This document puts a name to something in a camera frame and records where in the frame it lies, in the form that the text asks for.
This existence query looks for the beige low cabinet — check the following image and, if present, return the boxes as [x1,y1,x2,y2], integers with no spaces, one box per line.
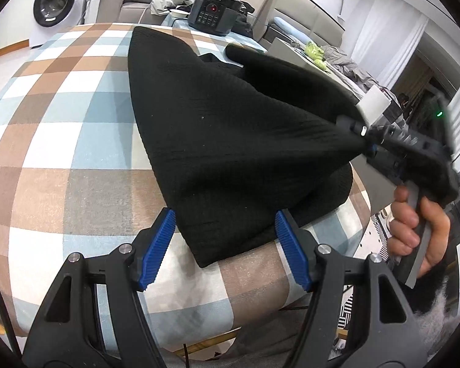
[267,38,369,98]

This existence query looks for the white curtain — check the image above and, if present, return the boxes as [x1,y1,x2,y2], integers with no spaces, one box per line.
[351,0,430,81]

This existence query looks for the white paper box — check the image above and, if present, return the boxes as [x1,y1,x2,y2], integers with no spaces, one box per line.
[355,86,391,123]

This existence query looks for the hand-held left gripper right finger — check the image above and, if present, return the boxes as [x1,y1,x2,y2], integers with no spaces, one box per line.
[275,209,424,368]

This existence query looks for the black pressure cooker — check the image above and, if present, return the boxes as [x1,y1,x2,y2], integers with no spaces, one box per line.
[188,0,245,37]

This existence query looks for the person's right hand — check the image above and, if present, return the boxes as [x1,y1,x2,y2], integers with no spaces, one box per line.
[386,186,451,278]

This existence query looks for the black knit sweater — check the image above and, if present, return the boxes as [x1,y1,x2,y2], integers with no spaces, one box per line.
[127,26,369,269]

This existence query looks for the green toy figure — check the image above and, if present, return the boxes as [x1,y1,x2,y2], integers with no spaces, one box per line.
[303,41,328,70]

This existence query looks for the light grey garment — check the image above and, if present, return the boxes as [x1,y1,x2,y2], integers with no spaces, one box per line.
[150,0,194,16]

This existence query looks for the white washing machine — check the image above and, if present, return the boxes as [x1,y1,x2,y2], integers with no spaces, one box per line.
[29,0,96,50]

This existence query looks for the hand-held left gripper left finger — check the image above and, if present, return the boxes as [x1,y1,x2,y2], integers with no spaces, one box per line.
[22,208,177,368]

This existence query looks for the light blue pillow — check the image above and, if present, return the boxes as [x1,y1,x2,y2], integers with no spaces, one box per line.
[272,16,309,43]

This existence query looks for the checked tablecloth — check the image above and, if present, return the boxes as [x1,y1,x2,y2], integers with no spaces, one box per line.
[0,22,372,353]

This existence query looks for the teal cloth side table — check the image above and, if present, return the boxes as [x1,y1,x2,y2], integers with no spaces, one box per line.
[163,11,267,52]

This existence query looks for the grey crumpled clothes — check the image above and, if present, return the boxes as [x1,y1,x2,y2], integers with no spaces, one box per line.
[322,44,384,89]

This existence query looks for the black cable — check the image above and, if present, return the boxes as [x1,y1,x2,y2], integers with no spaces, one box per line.
[0,257,20,353]

